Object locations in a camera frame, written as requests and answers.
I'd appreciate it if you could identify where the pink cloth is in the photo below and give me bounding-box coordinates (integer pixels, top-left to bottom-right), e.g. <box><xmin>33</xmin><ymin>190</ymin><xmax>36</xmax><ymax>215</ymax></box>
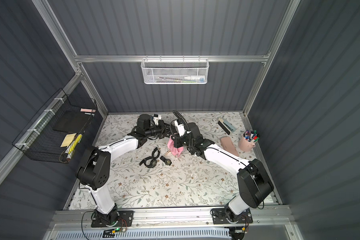
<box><xmin>167</xmin><ymin>138</ymin><xmax>184</xmax><ymax>157</ymax></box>

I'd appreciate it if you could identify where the pink pen cup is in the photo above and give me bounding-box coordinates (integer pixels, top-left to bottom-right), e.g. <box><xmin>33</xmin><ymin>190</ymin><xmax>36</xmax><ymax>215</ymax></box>
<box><xmin>238</xmin><ymin>135</ymin><xmax>256</xmax><ymax>152</ymax></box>

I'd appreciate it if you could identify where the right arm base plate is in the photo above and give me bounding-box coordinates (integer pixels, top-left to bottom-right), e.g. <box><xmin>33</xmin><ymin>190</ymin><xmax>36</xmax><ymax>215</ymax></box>
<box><xmin>210</xmin><ymin>208</ymin><xmax>253</xmax><ymax>225</ymax></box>

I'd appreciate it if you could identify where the black wire basket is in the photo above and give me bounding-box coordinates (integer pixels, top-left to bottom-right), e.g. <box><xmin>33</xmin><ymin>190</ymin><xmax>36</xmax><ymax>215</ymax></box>
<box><xmin>13</xmin><ymin>91</ymin><xmax>98</xmax><ymax>164</ymax></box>

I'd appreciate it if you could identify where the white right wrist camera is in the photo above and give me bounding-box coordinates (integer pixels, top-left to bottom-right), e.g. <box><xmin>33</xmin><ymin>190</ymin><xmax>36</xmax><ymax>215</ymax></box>
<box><xmin>175</xmin><ymin>120</ymin><xmax>186</xmax><ymax>137</ymax></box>

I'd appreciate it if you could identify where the pink case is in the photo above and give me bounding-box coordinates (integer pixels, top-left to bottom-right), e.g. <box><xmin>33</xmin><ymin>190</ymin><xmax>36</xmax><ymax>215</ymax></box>
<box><xmin>220</xmin><ymin>136</ymin><xmax>239</xmax><ymax>157</ymax></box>

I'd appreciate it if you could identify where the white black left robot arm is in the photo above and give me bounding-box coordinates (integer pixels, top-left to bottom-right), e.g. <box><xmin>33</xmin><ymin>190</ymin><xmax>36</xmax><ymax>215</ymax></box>
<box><xmin>76</xmin><ymin>114</ymin><xmax>170</xmax><ymax>227</ymax></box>

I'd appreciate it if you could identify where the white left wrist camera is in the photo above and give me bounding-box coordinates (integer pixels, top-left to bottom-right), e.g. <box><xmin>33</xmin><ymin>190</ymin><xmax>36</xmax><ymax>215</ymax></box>
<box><xmin>152</xmin><ymin>114</ymin><xmax>163</xmax><ymax>126</ymax></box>

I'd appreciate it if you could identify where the white wire basket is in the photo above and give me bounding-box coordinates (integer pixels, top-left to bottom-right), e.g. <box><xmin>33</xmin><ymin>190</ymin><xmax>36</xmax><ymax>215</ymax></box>
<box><xmin>141</xmin><ymin>59</ymin><xmax>210</xmax><ymax>85</ymax></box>

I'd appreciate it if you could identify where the yellow sticky note pad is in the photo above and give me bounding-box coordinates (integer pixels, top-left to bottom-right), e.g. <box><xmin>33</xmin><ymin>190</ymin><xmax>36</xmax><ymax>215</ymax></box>
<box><xmin>61</xmin><ymin>133</ymin><xmax>77</xmax><ymax>148</ymax></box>

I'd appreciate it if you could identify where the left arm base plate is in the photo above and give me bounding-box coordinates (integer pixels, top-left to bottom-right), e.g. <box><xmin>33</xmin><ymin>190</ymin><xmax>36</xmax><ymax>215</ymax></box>
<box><xmin>91</xmin><ymin>210</ymin><xmax>134</xmax><ymax>228</ymax></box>

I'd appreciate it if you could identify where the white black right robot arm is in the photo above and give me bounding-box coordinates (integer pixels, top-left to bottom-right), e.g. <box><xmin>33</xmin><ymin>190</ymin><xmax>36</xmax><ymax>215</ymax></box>
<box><xmin>169</xmin><ymin>120</ymin><xmax>274</xmax><ymax>223</ymax></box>

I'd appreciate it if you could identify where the black notebook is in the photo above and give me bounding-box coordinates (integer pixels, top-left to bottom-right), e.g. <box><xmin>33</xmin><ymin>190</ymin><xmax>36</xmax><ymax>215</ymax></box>
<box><xmin>53</xmin><ymin>111</ymin><xmax>93</xmax><ymax>134</ymax></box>

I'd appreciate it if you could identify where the green dial watch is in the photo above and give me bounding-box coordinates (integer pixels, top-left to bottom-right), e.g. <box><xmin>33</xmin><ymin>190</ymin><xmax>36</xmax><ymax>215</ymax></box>
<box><xmin>160</xmin><ymin>156</ymin><xmax>172</xmax><ymax>166</ymax></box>

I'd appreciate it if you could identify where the coloured markers bunch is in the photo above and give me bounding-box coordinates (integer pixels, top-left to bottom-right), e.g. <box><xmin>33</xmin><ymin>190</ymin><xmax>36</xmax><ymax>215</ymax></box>
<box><xmin>243</xmin><ymin>130</ymin><xmax>260</xmax><ymax>143</ymax></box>

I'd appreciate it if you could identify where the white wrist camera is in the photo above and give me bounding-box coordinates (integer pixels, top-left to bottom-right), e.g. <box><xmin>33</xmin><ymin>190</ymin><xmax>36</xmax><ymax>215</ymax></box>
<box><xmin>152</xmin><ymin>114</ymin><xmax>163</xmax><ymax>126</ymax></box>
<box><xmin>175</xmin><ymin>120</ymin><xmax>186</xmax><ymax>137</ymax></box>

